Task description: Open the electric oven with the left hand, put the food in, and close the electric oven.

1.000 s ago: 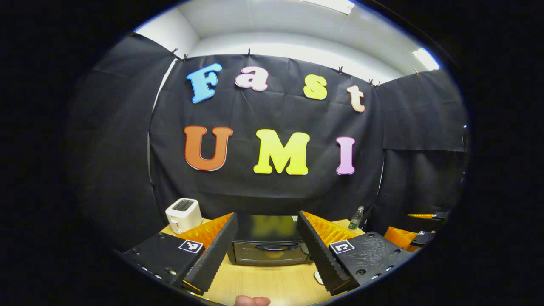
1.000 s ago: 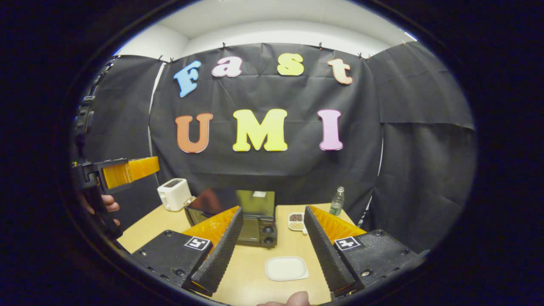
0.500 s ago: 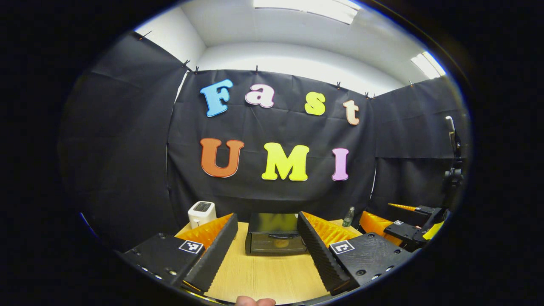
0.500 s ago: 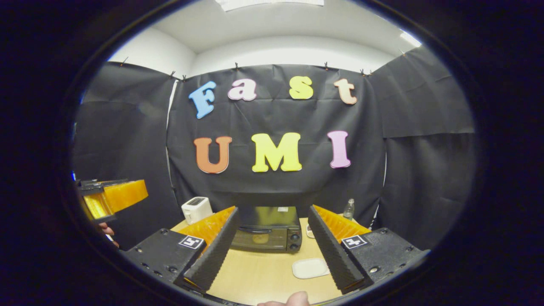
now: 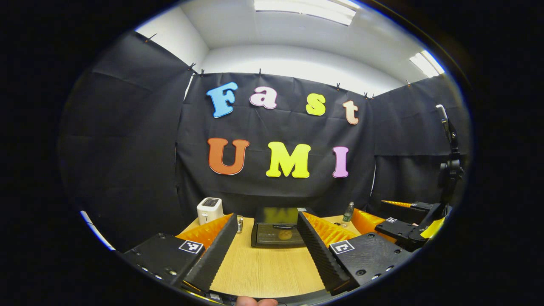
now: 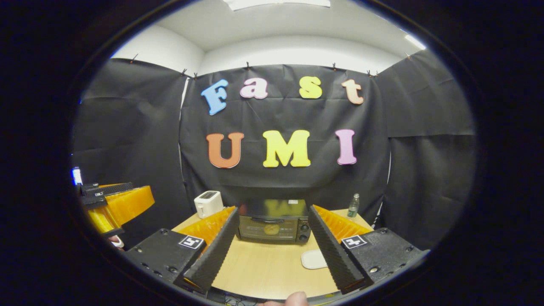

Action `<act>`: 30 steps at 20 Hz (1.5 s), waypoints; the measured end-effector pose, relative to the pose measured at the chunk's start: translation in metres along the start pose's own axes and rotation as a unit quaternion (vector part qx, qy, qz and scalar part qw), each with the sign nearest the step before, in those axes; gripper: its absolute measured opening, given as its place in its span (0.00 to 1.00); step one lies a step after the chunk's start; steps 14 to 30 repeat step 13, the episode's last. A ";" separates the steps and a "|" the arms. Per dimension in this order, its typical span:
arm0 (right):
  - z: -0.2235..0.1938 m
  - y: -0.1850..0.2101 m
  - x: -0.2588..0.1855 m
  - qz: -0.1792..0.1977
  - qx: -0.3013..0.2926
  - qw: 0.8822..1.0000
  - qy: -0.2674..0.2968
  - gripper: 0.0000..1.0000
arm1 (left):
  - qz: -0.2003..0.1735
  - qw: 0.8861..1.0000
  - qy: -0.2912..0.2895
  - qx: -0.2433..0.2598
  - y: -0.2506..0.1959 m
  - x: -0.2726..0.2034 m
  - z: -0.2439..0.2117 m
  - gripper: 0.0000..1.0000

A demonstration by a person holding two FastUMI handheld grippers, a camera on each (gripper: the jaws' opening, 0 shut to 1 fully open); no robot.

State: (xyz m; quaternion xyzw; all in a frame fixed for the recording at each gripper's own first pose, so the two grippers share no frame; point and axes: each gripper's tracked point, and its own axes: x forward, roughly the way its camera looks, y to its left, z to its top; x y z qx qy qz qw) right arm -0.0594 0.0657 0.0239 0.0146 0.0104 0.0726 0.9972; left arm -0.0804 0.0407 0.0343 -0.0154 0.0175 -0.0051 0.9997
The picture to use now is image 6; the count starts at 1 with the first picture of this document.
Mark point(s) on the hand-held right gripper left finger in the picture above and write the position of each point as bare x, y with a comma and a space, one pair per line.
216, 250

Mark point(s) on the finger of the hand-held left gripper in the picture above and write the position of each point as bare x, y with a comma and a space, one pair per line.
127, 204
110, 188

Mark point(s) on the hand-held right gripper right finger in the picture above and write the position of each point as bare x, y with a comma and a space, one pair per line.
329, 246

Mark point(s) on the round golden bread bun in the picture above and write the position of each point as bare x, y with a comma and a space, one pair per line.
272, 229

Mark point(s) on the black electric oven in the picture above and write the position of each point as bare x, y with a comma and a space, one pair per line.
276, 210

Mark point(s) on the white square plate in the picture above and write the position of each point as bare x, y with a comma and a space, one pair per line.
313, 259

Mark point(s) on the clear plastic water bottle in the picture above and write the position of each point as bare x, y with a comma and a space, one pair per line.
353, 207

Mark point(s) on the white toaster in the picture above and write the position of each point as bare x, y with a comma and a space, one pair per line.
208, 204

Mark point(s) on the long ceiling light panel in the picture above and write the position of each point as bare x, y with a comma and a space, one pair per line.
276, 4

